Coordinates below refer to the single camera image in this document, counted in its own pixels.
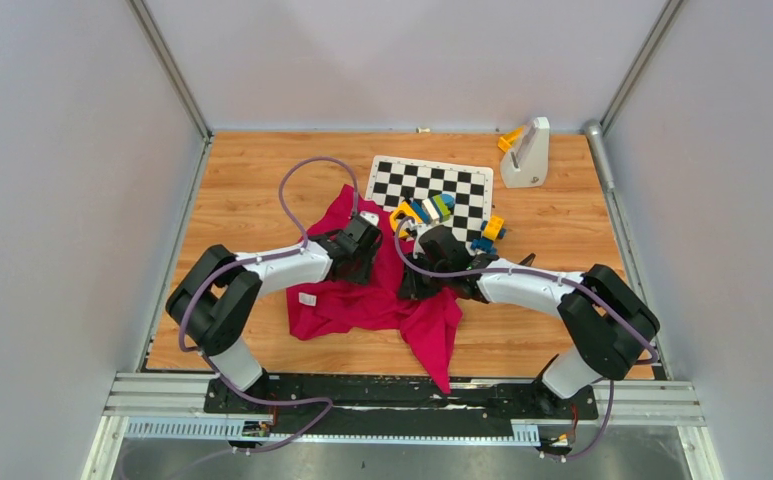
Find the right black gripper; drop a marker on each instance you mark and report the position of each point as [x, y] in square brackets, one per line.
[410, 288]

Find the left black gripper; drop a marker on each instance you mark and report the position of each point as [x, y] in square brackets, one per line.
[363, 276]

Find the magenta red garment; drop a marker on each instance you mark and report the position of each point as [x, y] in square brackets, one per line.
[428, 326]

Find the black frame box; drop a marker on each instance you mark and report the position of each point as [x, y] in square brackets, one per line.
[528, 260]

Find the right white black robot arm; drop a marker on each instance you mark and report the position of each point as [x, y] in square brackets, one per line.
[611, 328]

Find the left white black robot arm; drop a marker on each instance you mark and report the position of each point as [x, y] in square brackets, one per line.
[214, 300]

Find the yellow triangle block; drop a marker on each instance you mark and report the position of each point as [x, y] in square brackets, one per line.
[404, 210]

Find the yellow blue toy bricks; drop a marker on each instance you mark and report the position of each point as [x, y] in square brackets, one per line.
[491, 231]

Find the black white chessboard mat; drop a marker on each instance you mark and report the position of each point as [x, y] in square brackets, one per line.
[392, 179]

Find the white metronome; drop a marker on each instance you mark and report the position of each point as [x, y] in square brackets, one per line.
[526, 165]

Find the yellow toy behind metronome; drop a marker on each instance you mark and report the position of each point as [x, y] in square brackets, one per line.
[506, 141]

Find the grey metal pipe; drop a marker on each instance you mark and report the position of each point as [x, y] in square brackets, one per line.
[595, 137]

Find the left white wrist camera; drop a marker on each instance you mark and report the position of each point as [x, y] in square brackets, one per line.
[370, 217]

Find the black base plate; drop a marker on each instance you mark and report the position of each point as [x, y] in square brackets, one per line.
[396, 406]

